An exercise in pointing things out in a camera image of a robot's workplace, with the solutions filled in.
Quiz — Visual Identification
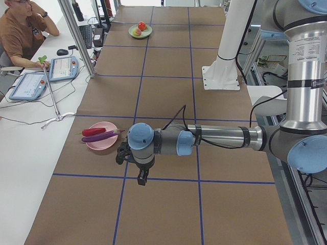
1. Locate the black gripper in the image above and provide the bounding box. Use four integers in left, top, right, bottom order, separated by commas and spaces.
115, 142, 155, 185

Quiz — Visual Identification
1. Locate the purple eggplant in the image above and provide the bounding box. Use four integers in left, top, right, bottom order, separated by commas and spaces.
81, 129, 125, 143

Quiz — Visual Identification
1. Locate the red chili pepper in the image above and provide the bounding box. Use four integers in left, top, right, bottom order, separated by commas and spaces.
77, 127, 106, 136

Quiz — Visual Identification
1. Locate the peach fruit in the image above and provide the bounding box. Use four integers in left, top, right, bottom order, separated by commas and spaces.
132, 28, 142, 37

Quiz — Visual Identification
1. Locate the red tomato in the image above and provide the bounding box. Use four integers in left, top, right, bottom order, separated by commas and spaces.
137, 21, 147, 32

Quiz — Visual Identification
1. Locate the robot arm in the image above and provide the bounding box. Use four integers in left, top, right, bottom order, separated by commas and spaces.
115, 1, 326, 185

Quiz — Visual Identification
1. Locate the pink plate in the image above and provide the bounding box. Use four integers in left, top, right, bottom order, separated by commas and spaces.
86, 121, 118, 151

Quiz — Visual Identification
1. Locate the far teach pendant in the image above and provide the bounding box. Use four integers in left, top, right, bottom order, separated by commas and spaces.
49, 56, 79, 82

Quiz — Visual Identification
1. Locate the teach pendant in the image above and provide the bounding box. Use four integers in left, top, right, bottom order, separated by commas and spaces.
49, 56, 79, 82
9, 72, 46, 101

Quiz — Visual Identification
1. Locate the near teach pendant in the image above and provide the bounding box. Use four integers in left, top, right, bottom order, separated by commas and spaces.
9, 72, 46, 101

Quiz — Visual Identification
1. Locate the light green plate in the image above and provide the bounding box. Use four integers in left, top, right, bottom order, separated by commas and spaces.
128, 24, 153, 39

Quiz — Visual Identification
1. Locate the black computer mouse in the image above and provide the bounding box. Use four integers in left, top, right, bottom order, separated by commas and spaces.
56, 48, 69, 56

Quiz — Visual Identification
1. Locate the white plastic chair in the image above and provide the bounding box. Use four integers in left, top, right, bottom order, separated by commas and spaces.
247, 85, 287, 116

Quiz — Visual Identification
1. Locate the black keyboard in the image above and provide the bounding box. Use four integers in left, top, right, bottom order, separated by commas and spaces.
78, 25, 92, 49

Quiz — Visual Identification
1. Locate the seated person brown shirt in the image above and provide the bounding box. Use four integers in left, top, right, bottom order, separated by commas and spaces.
1, 1, 60, 69

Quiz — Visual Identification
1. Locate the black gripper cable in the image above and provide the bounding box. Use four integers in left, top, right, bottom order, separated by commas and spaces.
163, 89, 288, 150

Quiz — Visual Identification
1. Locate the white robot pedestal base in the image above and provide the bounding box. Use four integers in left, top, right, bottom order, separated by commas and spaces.
202, 0, 256, 90

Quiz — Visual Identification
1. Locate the green handled grabber stick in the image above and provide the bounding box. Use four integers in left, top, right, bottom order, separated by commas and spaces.
38, 55, 76, 130

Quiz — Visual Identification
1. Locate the aluminium frame post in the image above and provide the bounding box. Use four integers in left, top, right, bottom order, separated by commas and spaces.
58, 0, 96, 78

